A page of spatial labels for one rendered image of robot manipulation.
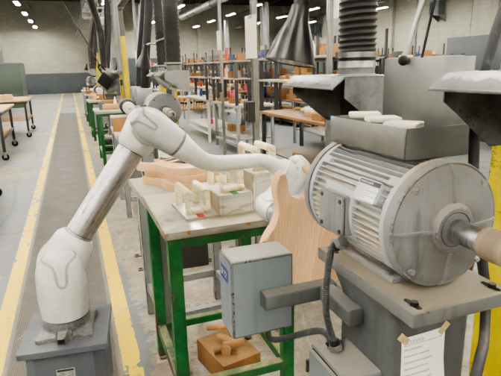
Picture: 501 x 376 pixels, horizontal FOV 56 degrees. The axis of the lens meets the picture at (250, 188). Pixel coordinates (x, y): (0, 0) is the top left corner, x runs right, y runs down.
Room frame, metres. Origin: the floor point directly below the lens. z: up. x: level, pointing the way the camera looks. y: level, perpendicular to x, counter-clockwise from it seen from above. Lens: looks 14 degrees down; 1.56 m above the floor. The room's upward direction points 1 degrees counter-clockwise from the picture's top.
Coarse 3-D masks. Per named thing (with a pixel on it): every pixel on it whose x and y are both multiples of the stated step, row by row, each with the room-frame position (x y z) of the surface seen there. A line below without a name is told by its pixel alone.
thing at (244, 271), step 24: (240, 264) 1.01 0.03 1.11; (264, 264) 1.03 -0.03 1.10; (288, 264) 1.06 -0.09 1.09; (240, 288) 1.01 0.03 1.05; (264, 288) 1.03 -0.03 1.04; (240, 312) 1.01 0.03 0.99; (264, 312) 1.03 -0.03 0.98; (288, 312) 1.06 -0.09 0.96; (240, 336) 1.01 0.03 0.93; (288, 336) 1.04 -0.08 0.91
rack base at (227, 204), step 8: (216, 184) 2.15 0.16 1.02; (216, 192) 2.00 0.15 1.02; (240, 192) 1.99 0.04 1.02; (248, 192) 2.00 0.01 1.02; (216, 200) 1.98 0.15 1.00; (224, 200) 1.96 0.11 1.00; (232, 200) 1.97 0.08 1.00; (240, 200) 1.98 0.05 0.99; (248, 200) 2.00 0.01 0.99; (216, 208) 1.98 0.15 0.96; (224, 208) 1.96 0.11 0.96; (232, 208) 1.97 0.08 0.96; (240, 208) 1.98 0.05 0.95; (248, 208) 2.00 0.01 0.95
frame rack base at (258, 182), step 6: (252, 168) 2.13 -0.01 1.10; (234, 174) 2.21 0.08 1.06; (246, 174) 2.07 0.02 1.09; (252, 174) 2.01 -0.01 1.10; (258, 174) 2.02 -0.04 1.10; (264, 174) 2.03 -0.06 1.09; (234, 180) 2.21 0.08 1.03; (246, 180) 2.07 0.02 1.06; (252, 180) 2.01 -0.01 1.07; (258, 180) 2.02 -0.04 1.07; (264, 180) 2.03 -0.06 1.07; (270, 180) 2.04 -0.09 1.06; (246, 186) 2.08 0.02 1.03; (252, 186) 2.01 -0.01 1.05; (258, 186) 2.02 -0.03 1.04; (264, 186) 2.03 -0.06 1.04; (270, 186) 2.04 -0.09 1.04; (258, 192) 2.02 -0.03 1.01
